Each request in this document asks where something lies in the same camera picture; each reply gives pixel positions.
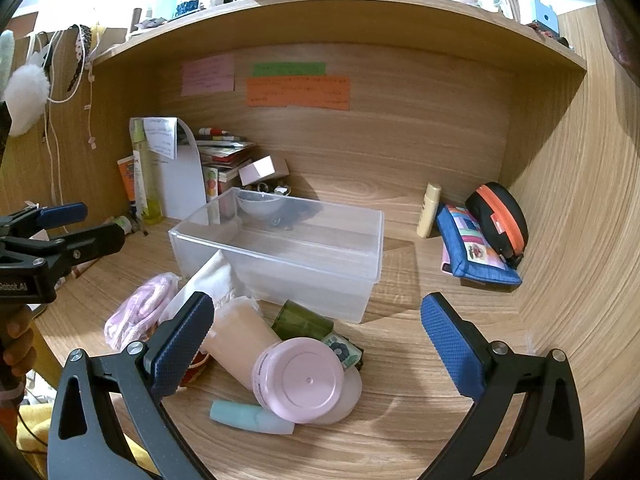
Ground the orange white tube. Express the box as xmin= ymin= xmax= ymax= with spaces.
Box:
xmin=117 ymin=156 xmax=141 ymax=218

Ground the patterned headband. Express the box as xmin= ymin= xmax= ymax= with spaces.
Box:
xmin=65 ymin=24 xmax=97 ymax=93

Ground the blue patchwork pouch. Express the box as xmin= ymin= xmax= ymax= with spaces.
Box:
xmin=435 ymin=203 xmax=523 ymax=288

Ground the yellow green spray bottle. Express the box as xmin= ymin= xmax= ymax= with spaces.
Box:
xmin=131 ymin=119 xmax=163 ymax=226

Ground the black orange zip case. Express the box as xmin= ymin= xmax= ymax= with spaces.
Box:
xmin=465 ymin=182 xmax=529 ymax=268

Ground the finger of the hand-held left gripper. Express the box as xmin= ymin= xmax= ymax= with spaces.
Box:
xmin=47 ymin=222 xmax=127 ymax=274
xmin=0 ymin=202 xmax=89 ymax=239

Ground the orange paper note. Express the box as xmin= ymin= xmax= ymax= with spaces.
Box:
xmin=245 ymin=76 xmax=350 ymax=111

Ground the mint green tube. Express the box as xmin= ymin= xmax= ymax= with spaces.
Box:
xmin=209 ymin=399 xmax=296 ymax=435

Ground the green paper note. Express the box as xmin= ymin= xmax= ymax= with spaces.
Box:
xmin=252 ymin=62 xmax=327 ymax=77

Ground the pink knitted pouch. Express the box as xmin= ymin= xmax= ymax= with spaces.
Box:
xmin=103 ymin=272 xmax=179 ymax=352

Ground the yellow cloth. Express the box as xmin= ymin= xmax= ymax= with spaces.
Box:
xmin=15 ymin=404 xmax=160 ymax=480

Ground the white cable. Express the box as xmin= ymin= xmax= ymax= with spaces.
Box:
xmin=27 ymin=30 xmax=97 ymax=211

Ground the clear plastic storage box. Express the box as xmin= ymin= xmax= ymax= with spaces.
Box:
xmin=168 ymin=186 xmax=385 ymax=325

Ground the pink paper note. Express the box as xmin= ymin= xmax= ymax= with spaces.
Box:
xmin=180 ymin=55 xmax=236 ymax=97

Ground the translucent pink round lid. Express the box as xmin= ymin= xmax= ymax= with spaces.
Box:
xmin=312 ymin=364 xmax=364 ymax=426

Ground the white jar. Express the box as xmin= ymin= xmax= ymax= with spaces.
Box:
xmin=200 ymin=296 xmax=347 ymax=423

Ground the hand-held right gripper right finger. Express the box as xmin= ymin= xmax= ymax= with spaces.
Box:
xmin=419 ymin=292 xmax=586 ymax=480

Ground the small white box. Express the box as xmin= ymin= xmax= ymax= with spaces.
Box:
xmin=238 ymin=155 xmax=291 ymax=187

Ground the cream squeeze tube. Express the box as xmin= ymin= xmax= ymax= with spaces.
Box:
xmin=416 ymin=182 xmax=442 ymax=239

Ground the white paper file holder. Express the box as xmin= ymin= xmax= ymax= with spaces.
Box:
xmin=129 ymin=116 xmax=208 ymax=221

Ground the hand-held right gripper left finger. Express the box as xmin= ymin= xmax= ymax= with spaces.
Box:
xmin=46 ymin=291 xmax=216 ymax=480

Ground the wooden desktop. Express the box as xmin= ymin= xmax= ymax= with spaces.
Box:
xmin=35 ymin=160 xmax=543 ymax=480

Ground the row of small boxes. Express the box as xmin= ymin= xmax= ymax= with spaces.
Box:
xmin=195 ymin=132 xmax=258 ymax=201

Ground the person's left hand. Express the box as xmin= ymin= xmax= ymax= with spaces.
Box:
xmin=0 ymin=306 xmax=37 ymax=392

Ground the wooden shelf board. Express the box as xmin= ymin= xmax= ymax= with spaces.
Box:
xmin=90 ymin=0 xmax=589 ymax=75

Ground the floral print packet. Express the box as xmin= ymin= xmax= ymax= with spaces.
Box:
xmin=320 ymin=332 xmax=365 ymax=372

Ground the clear plastic bowl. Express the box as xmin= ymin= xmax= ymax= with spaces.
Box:
xmin=235 ymin=191 xmax=285 ymax=221

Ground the clear plastic bag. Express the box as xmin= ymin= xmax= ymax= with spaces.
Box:
xmin=159 ymin=250 xmax=261 ymax=323

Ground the green orange tube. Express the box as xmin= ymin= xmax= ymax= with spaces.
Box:
xmin=102 ymin=214 xmax=133 ymax=235

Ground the dark green bottle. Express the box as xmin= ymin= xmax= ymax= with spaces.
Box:
xmin=271 ymin=299 xmax=335 ymax=342

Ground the white fluffy pompom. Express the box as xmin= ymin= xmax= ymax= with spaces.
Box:
xmin=4 ymin=64 xmax=51 ymax=137

